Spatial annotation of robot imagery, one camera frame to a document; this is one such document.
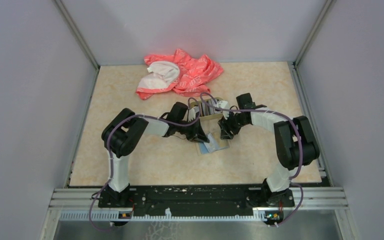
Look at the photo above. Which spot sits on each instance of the stack of cards in tray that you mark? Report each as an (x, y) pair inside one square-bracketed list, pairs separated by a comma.
[(206, 110)]

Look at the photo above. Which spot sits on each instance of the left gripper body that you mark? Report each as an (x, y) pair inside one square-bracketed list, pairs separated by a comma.
[(190, 130)]

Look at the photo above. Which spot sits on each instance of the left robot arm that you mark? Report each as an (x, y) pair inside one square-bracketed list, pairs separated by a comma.
[(124, 132)]

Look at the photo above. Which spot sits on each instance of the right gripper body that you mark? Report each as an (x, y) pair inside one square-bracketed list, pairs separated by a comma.
[(236, 120)]

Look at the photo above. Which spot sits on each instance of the cream oval card tray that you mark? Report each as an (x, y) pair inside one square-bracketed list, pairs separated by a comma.
[(191, 102)]

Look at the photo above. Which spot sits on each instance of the aluminium frame rail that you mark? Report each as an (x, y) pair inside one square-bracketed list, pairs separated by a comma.
[(82, 204)]

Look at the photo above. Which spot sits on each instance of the silver VIP credit card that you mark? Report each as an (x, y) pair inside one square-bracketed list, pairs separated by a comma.
[(211, 146)]

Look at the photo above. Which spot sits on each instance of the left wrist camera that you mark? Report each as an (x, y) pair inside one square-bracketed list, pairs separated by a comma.
[(193, 113)]

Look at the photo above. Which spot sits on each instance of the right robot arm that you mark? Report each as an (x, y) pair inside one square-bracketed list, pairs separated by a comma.
[(295, 142)]

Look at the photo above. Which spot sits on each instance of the pink patterned cloth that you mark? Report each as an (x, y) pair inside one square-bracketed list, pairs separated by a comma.
[(179, 72)]

